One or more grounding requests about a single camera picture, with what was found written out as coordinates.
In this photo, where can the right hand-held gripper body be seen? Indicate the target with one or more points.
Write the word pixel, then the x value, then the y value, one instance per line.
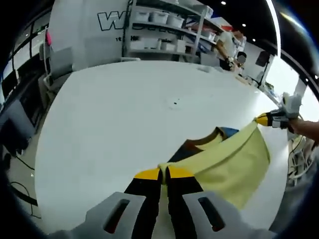
pixel 292 104

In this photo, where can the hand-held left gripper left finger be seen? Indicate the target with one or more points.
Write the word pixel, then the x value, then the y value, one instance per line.
pixel 104 219

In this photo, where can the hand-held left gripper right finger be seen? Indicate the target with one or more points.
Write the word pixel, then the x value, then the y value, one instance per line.
pixel 192 219

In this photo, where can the yellow blue black garment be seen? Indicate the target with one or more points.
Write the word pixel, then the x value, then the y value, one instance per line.
pixel 224 161

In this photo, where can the black tripod light stand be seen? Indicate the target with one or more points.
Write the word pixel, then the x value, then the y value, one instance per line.
pixel 263 58

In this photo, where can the linear ceiling light strip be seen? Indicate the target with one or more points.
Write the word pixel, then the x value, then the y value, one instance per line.
pixel 275 30

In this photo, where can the small white table object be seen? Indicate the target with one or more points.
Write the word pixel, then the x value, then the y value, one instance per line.
pixel 205 69

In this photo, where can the grey laptop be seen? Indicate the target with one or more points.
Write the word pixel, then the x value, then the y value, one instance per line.
pixel 209 60

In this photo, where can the grey metal shelving rack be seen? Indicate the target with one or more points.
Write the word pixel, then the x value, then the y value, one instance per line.
pixel 129 30
pixel 211 32

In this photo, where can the dark office desk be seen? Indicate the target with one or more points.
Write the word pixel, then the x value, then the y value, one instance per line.
pixel 17 119

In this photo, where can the group of white storage boxes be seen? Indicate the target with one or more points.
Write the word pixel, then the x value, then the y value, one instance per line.
pixel 159 16

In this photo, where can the white floor stand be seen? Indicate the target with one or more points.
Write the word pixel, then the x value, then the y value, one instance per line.
pixel 46 64

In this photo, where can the pink hanging item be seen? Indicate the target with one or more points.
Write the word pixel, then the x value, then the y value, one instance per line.
pixel 48 39

